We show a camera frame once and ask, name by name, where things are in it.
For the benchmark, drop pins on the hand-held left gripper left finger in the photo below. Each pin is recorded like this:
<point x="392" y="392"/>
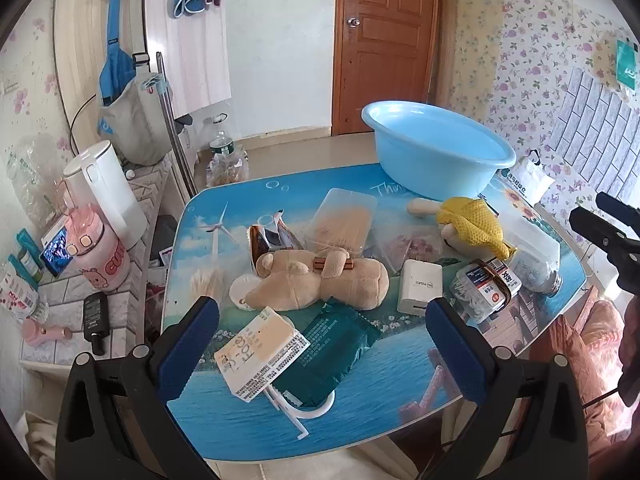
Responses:
<point x="190" y="345"/>

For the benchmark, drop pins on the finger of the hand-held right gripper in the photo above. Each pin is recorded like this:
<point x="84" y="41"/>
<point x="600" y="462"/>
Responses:
<point x="595" y="227"/>
<point x="620" y="215"/>

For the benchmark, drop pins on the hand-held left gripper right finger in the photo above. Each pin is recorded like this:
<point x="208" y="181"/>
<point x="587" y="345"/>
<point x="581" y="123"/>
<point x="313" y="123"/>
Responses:
<point x="455" y="355"/>

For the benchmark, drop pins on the clear bag of cotton swabs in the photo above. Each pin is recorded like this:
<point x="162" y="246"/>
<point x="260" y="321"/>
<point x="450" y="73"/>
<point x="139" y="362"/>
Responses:
<point x="207" y="282"/>

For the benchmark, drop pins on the clear plastic jar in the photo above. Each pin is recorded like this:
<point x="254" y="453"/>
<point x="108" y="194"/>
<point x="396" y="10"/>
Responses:
<point x="532" y="255"/>

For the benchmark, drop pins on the white labelled box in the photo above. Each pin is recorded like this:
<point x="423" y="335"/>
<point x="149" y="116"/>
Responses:
<point x="260" y="350"/>

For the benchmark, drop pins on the white charger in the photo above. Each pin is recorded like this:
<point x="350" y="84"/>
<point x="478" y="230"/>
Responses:
<point x="419" y="287"/>

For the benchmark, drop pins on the clear bag of pink beads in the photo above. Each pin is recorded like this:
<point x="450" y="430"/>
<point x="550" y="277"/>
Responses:
<point x="407" y="247"/>

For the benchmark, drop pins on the dark green packet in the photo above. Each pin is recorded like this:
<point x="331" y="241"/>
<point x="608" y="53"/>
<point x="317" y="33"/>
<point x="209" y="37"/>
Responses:
<point x="335" y="350"/>

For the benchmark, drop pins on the yellow mesh cap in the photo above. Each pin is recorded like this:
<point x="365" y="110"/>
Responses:
<point x="475" y="220"/>

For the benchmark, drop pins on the tan plush bear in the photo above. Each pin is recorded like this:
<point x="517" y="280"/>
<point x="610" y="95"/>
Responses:
<point x="345" y="282"/>

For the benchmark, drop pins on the white plastic hanger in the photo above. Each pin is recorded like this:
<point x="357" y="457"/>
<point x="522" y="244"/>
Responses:
<point x="310" y="415"/>

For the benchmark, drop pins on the light blue plastic basin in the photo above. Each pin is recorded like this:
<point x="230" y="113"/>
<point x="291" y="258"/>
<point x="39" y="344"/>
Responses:
<point x="435" y="160"/>

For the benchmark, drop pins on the scenic printed desktop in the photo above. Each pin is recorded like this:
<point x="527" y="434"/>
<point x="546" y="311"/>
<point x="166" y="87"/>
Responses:
<point x="380" y="380"/>

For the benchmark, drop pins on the tiled side cabinet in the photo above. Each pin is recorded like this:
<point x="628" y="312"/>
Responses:
<point x="130" y="310"/>

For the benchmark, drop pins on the orange blanket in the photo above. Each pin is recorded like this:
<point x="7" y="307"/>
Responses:
<point x="595" y="340"/>

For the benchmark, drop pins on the white round lid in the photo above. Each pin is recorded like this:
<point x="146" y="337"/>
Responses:
<point x="240" y="292"/>

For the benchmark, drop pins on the white shopping bag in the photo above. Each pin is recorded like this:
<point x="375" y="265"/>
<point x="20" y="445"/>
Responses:
<point x="527" y="180"/>

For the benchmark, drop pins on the black bottle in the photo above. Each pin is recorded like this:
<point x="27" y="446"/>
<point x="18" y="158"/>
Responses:
<point x="96" y="320"/>

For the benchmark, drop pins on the brown foil snack packet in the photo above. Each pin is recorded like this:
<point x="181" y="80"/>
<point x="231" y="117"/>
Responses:
<point x="265" y="245"/>

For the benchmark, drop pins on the pink tumbler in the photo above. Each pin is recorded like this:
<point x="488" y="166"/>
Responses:
<point x="102" y="255"/>

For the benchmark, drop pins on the small blue box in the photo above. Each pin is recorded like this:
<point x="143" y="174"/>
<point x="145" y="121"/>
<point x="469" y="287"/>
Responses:
<point x="56" y="252"/>

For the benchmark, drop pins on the clear box of wooden sticks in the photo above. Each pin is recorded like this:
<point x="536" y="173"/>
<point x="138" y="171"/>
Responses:
<point x="342" y="220"/>

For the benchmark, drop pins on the clear bag of snacks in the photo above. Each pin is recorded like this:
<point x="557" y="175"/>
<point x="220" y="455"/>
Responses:
<point x="227" y="170"/>

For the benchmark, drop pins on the white electric kettle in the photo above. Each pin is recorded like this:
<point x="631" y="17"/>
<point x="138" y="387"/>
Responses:
<point x="107" y="185"/>

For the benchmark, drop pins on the pink and white packet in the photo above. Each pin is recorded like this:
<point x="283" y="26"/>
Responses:
<point x="15" y="295"/>

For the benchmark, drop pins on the green tube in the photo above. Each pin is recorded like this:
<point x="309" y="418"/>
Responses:
<point x="29" y="252"/>
<point x="17" y="270"/>

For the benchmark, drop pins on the large clear water bottle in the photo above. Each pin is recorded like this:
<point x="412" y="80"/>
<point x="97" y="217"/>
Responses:
<point x="217" y="137"/>

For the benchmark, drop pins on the metal rack pole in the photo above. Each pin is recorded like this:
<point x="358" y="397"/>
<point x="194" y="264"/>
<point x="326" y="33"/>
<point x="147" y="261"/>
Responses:
<point x="175" y="135"/>

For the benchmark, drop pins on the leaning floral mattress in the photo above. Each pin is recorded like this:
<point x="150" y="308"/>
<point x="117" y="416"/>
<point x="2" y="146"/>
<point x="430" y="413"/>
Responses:
<point x="475" y="50"/>

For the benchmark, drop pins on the blue and grey tote bag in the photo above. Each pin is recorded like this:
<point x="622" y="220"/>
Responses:
<point x="135" y="120"/>

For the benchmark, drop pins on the crumpled clear plastic bag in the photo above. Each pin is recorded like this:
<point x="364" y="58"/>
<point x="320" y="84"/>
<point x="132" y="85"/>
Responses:
<point x="32" y="175"/>

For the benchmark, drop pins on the brown wooden door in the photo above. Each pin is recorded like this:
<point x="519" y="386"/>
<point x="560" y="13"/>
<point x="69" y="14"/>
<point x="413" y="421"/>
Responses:
<point x="385" y="50"/>

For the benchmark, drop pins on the brick pattern wall panel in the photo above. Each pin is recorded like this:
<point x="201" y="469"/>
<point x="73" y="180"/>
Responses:
<point x="595" y="125"/>

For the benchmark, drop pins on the green wall sign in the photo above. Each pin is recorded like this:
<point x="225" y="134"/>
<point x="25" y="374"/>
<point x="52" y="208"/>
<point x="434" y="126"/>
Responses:
<point x="627" y="67"/>

